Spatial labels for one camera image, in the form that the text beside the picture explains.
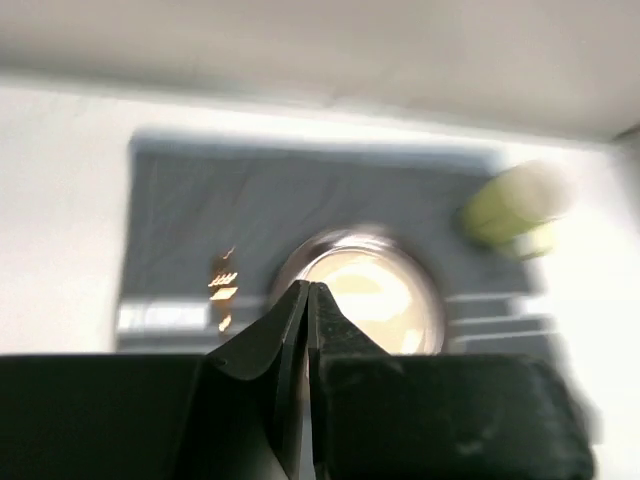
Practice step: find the copper fork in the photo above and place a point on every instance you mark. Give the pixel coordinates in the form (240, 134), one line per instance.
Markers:
(222, 288)

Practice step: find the grey striped cloth placemat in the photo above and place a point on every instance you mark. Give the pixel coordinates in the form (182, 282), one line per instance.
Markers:
(249, 204)

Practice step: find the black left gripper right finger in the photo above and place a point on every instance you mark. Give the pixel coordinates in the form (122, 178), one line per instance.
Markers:
(482, 416)

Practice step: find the brown rimmed cream plate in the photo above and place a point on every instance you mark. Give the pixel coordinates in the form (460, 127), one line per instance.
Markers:
(377, 283)

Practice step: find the yellow plastic cup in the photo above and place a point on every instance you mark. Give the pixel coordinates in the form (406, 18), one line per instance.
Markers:
(513, 212)

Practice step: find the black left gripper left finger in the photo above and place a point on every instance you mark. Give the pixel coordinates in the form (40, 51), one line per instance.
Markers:
(233, 413)

